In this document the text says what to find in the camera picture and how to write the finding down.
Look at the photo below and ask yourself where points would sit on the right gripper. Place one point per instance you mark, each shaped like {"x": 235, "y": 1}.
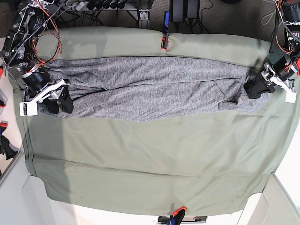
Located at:
{"x": 40, "y": 86}

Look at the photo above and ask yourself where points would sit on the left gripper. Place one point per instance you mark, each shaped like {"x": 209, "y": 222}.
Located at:
{"x": 277, "y": 74}

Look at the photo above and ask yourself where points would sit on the grey heathered T-shirt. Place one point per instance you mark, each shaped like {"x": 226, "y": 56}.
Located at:
{"x": 151, "y": 88}

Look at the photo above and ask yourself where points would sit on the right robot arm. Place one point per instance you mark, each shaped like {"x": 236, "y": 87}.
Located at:
{"x": 20, "y": 57}

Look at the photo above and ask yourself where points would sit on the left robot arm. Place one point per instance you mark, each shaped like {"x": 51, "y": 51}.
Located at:
{"x": 286, "y": 35}

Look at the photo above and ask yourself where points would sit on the black tools pile left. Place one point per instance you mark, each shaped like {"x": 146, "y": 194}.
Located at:
{"x": 5, "y": 148}

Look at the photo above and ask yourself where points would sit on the green table cloth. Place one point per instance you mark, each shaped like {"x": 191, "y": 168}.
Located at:
{"x": 211, "y": 163}

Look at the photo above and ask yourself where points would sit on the white power strip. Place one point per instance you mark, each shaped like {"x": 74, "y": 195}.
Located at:
{"x": 76, "y": 6}

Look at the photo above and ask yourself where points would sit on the orange black clamp top centre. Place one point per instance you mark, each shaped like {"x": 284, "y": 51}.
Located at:
{"x": 165, "y": 39}

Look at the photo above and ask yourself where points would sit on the orange black clamp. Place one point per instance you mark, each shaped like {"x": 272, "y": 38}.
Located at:
{"x": 177, "y": 216}
{"x": 165, "y": 39}

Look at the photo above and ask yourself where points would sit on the black power adapter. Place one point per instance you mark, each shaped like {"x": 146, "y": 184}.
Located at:
{"x": 176, "y": 7}

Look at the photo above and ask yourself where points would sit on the orange black clamp bottom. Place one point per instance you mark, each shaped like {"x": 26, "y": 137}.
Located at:
{"x": 177, "y": 216}

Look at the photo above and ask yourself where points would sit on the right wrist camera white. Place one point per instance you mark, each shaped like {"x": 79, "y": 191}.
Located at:
{"x": 28, "y": 108}

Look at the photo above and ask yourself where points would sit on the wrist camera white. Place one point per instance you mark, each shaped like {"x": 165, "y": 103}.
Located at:
{"x": 290, "y": 97}
{"x": 28, "y": 108}

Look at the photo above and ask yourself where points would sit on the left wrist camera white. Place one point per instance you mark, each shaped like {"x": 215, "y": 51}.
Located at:
{"x": 290, "y": 97}

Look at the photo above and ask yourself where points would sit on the aluminium frame bracket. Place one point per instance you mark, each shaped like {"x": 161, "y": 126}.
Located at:
{"x": 144, "y": 22}

